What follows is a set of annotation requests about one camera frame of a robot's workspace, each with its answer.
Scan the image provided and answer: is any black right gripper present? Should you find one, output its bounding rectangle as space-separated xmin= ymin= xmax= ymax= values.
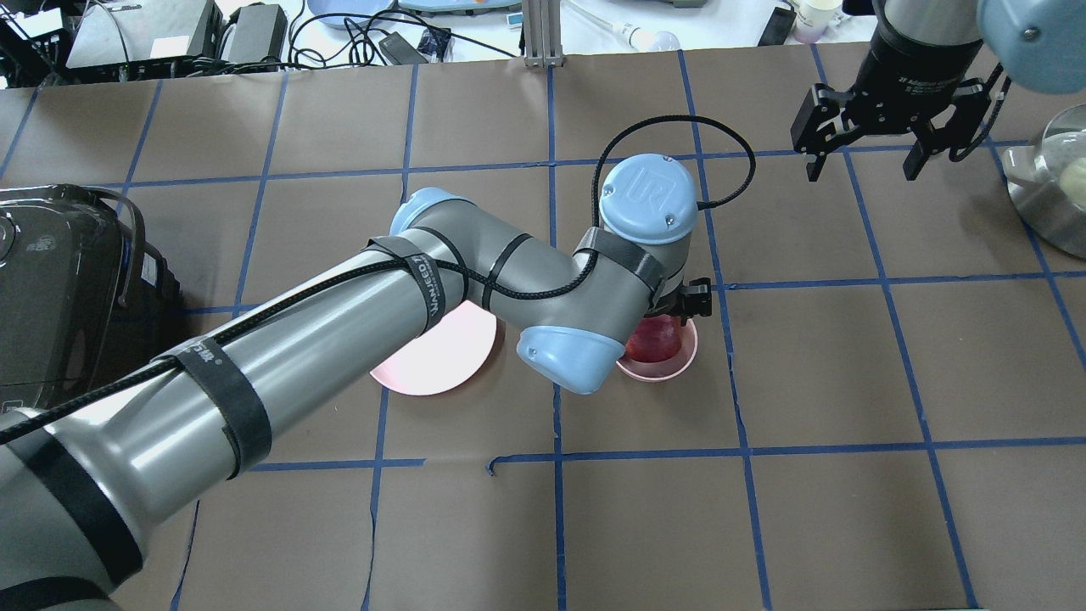
xmin=790 ymin=34 xmax=992 ymax=182

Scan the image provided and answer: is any red apple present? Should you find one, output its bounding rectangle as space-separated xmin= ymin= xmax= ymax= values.
xmin=624 ymin=316 xmax=682 ymax=362

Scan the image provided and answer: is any pink bowl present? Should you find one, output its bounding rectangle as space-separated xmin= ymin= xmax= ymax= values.
xmin=617 ymin=316 xmax=699 ymax=383

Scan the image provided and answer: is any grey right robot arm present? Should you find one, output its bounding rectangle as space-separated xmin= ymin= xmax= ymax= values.
xmin=678 ymin=1 xmax=1083 ymax=330

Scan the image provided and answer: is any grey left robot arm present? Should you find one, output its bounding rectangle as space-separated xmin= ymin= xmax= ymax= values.
xmin=1 ymin=154 xmax=699 ymax=610

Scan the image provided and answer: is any steel bowl with food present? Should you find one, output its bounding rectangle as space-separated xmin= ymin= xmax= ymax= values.
xmin=1001 ymin=104 xmax=1085 ymax=259

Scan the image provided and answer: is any pink plate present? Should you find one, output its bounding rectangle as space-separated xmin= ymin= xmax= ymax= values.
xmin=369 ymin=303 xmax=498 ymax=397

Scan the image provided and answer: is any white cup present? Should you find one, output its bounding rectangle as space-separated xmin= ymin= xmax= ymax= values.
xmin=792 ymin=0 xmax=844 ymax=44

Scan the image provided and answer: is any black phone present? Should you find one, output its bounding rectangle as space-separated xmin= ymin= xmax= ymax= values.
xmin=757 ymin=5 xmax=798 ymax=47

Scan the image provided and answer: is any black power adapter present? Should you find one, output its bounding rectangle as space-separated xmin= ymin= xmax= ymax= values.
xmin=220 ymin=3 xmax=287 ymax=64

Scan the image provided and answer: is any grey electronics box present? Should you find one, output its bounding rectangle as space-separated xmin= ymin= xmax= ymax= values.
xmin=66 ymin=1 xmax=222 ymax=71

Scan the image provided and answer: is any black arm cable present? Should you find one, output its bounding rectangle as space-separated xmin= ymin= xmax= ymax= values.
xmin=0 ymin=115 xmax=757 ymax=446

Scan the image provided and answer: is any aluminium frame post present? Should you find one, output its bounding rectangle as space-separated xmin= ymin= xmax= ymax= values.
xmin=521 ymin=0 xmax=565 ymax=67

